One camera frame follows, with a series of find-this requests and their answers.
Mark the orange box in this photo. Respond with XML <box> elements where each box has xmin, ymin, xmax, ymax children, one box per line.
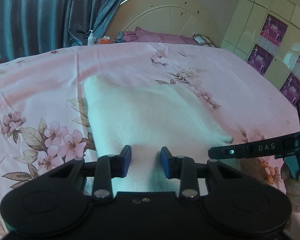
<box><xmin>96</xmin><ymin>36</ymin><xmax>111</xmax><ymax>44</ymax></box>

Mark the person's right hand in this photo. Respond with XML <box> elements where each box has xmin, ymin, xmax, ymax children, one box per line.
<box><xmin>281</xmin><ymin>164</ymin><xmax>300</xmax><ymax>213</ymax></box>

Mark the cream wardrobe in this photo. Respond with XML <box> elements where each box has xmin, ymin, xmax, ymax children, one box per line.
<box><xmin>221</xmin><ymin>0</ymin><xmax>300</xmax><ymax>105</ymax></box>

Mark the white pump bottle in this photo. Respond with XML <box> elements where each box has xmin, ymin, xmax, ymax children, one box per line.
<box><xmin>87</xmin><ymin>30</ymin><xmax>95</xmax><ymax>46</ymax></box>

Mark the pink floral bed sheet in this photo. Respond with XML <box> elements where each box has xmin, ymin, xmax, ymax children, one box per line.
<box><xmin>0</xmin><ymin>43</ymin><xmax>300</xmax><ymax>239</ymax></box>

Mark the blue curtain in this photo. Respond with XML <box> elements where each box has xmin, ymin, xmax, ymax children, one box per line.
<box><xmin>0</xmin><ymin>0</ymin><xmax>123</xmax><ymax>62</ymax></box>

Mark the floral patterned pillow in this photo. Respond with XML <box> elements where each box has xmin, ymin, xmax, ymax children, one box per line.
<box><xmin>193</xmin><ymin>34</ymin><xmax>217</xmax><ymax>48</ymax></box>

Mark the cream knit sweater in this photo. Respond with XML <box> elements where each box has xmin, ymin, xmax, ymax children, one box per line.
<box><xmin>84</xmin><ymin>75</ymin><xmax>233</xmax><ymax>192</ymax></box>

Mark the purple pillow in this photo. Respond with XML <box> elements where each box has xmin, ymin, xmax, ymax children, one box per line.
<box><xmin>115</xmin><ymin>27</ymin><xmax>198</xmax><ymax>45</ymax></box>

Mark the cream round headboard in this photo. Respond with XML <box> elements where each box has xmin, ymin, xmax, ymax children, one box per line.
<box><xmin>105</xmin><ymin>0</ymin><xmax>221</xmax><ymax>45</ymax></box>

